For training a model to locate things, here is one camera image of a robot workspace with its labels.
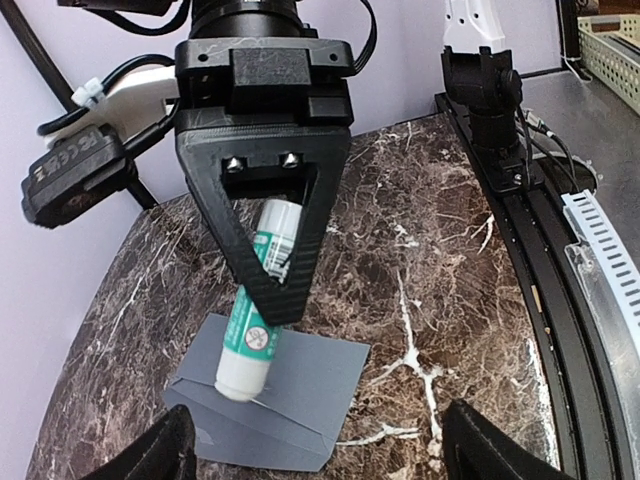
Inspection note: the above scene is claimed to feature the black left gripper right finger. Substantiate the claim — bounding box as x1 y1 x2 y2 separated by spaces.
442 400 571 480

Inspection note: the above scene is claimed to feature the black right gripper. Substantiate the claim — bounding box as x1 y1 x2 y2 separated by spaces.
175 37 356 324

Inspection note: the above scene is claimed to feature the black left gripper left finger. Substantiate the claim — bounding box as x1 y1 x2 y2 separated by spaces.
87 405 197 480

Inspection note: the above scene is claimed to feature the grey envelope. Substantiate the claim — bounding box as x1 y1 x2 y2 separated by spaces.
163 314 370 472

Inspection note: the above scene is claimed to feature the white green glue stick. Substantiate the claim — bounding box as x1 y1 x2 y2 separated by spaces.
214 199 302 402

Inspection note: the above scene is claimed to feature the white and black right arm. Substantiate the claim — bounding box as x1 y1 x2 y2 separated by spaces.
75 1 377 326

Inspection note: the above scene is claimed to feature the white perforated basket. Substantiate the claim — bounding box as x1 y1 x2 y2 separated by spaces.
578 13 639 114

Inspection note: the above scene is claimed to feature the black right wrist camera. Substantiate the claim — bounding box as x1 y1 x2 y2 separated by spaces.
21 125 138 229

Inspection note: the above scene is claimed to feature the grey slotted cable duct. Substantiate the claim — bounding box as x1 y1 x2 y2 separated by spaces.
559 192 640 346

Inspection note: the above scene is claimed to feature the black table edge rail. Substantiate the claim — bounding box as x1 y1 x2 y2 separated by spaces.
435 93 639 479

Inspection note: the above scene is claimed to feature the black right frame post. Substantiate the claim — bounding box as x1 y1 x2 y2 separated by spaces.
555 0 582 79

